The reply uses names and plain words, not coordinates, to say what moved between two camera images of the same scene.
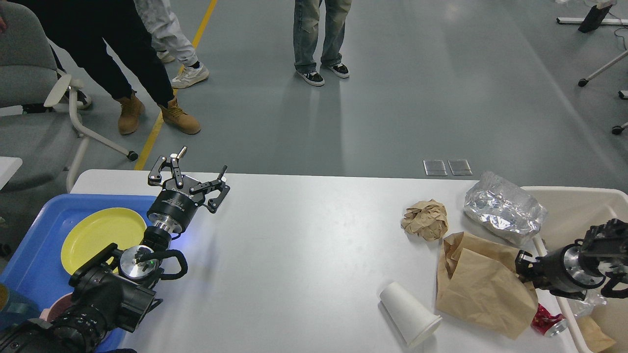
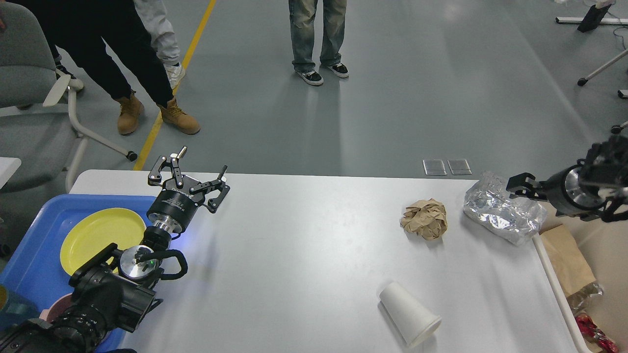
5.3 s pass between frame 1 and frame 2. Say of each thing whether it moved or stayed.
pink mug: stayed
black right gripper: moved
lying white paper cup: stayed
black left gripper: stayed
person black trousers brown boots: stayed
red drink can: moved
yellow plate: stayed
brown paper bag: moved
